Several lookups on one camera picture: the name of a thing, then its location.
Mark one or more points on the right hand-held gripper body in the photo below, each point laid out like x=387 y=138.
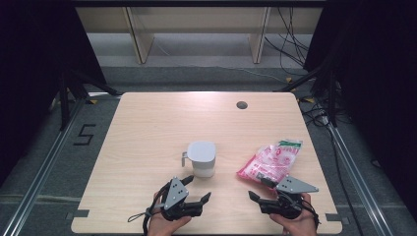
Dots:
x=293 y=186

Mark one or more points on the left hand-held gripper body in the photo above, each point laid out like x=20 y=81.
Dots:
x=176 y=193

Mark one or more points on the pink and white plastic bag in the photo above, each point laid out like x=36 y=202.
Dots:
x=272 y=162

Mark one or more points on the person's left hand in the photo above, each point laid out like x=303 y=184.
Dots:
x=162 y=227

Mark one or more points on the person's right hand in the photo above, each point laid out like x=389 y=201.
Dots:
x=300 y=227

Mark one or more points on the yellow tape piece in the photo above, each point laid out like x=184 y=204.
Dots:
x=288 y=79
x=93 y=102
x=309 y=100

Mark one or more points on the black metal stand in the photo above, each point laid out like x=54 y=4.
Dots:
x=331 y=98
x=64 y=105

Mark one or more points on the black curtain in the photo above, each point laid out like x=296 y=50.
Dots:
x=377 y=82
x=29 y=65

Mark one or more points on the aluminium floor rail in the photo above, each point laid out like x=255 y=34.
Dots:
x=39 y=177
x=357 y=180

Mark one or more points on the light wooden desk frame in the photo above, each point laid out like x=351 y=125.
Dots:
x=141 y=39

